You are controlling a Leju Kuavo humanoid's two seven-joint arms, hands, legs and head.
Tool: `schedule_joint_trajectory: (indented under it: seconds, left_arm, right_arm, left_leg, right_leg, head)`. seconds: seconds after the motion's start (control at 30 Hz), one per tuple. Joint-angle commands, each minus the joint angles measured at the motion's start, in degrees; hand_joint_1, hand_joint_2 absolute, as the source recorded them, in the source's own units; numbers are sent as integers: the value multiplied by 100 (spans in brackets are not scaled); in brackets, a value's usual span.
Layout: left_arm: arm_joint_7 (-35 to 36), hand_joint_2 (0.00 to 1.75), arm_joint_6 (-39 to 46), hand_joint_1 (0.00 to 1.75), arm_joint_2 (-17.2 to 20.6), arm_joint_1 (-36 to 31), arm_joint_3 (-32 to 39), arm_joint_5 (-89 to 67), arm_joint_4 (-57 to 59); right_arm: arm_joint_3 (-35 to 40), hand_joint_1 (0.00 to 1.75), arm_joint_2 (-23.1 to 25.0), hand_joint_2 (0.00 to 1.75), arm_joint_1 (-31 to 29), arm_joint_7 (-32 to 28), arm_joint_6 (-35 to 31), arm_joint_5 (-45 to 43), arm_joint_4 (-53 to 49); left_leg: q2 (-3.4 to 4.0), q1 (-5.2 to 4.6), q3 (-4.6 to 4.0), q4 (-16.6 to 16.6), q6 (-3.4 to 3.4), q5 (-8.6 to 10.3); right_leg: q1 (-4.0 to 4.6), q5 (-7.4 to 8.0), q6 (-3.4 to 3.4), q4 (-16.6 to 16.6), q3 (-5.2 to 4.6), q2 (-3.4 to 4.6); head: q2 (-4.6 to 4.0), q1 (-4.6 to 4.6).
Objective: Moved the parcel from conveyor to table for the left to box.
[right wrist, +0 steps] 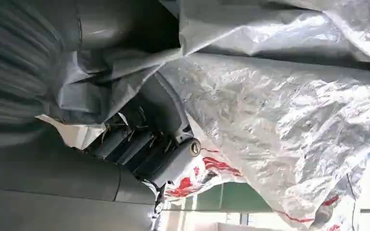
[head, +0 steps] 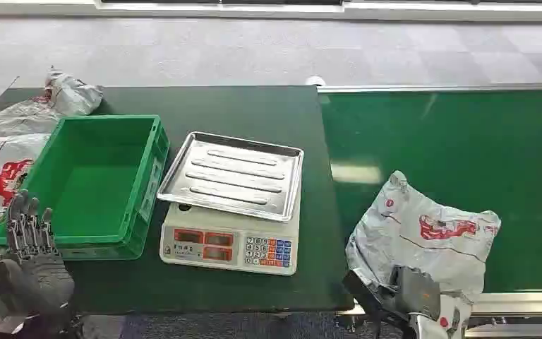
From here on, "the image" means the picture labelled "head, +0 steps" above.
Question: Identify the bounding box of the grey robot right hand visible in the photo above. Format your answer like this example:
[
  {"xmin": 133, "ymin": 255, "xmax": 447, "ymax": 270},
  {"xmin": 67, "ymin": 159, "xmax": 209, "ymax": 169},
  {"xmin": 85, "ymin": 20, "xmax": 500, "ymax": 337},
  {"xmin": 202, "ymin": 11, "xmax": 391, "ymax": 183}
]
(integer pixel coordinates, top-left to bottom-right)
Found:
[{"xmin": 342, "ymin": 265, "xmax": 442, "ymax": 328}]

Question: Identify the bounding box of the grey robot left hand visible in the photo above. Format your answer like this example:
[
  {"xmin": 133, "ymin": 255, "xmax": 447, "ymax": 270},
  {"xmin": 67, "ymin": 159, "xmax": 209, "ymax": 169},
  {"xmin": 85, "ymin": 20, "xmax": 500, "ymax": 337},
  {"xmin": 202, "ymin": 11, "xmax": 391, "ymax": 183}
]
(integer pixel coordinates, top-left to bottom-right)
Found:
[{"xmin": 0, "ymin": 189, "xmax": 76, "ymax": 325}]

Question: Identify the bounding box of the steel scale tray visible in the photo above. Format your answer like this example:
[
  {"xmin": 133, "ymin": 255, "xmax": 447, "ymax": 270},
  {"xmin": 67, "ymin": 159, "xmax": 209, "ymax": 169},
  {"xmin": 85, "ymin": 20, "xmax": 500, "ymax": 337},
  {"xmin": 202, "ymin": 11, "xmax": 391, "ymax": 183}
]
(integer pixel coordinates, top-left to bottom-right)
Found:
[{"xmin": 157, "ymin": 131, "xmax": 305, "ymax": 223}]

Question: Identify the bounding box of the crumpled grey parcel bag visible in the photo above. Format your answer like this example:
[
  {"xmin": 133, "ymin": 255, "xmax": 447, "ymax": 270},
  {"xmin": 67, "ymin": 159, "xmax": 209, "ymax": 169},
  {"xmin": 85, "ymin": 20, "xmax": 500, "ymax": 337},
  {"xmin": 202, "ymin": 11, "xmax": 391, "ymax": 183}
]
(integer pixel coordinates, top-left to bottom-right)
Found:
[{"xmin": 43, "ymin": 66, "xmax": 105, "ymax": 117}]

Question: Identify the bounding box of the white electronic scale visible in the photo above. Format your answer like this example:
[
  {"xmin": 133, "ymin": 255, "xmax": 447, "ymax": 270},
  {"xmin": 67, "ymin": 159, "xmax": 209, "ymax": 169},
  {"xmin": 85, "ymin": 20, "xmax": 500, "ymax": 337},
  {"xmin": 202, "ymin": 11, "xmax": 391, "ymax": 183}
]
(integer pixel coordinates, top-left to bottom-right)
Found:
[{"xmin": 159, "ymin": 201, "xmax": 301, "ymax": 277}]

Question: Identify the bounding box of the green conveyor belt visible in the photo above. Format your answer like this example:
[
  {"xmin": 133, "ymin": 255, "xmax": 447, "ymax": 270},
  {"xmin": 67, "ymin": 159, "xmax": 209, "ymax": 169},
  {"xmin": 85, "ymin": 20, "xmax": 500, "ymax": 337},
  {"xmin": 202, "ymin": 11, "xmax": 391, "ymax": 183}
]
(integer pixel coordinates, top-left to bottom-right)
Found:
[{"xmin": 318, "ymin": 83, "xmax": 542, "ymax": 339}]

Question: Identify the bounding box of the white parcel bag red print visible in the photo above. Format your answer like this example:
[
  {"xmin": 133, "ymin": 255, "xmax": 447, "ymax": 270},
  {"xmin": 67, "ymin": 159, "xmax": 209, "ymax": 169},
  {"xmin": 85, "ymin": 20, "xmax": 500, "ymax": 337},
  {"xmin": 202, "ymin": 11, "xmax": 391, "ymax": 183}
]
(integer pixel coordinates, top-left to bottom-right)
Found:
[{"xmin": 0, "ymin": 133, "xmax": 52, "ymax": 234}]

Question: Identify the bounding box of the flat grey parcel bag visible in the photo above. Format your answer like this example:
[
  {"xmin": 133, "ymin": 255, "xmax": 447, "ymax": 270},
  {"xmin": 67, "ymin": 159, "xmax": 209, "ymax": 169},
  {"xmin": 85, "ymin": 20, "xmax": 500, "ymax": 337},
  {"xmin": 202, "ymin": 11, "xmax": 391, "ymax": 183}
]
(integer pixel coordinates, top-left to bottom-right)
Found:
[{"xmin": 0, "ymin": 95, "xmax": 67, "ymax": 139}]

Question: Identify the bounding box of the green plastic crate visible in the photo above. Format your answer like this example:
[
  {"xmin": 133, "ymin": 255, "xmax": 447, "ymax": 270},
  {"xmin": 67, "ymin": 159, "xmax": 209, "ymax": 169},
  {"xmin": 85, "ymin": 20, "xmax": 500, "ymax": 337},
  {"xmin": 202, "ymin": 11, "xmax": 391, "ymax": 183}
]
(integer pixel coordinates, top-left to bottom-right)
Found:
[{"xmin": 0, "ymin": 114, "xmax": 171, "ymax": 261}]

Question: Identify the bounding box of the grey parcel bag red print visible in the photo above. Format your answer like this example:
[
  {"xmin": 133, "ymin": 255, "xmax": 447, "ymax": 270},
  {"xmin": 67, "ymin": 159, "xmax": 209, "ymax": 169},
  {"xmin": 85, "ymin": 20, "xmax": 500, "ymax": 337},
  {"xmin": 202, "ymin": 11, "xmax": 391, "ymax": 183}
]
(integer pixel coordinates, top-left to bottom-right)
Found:
[{"xmin": 345, "ymin": 170, "xmax": 503, "ymax": 339}]

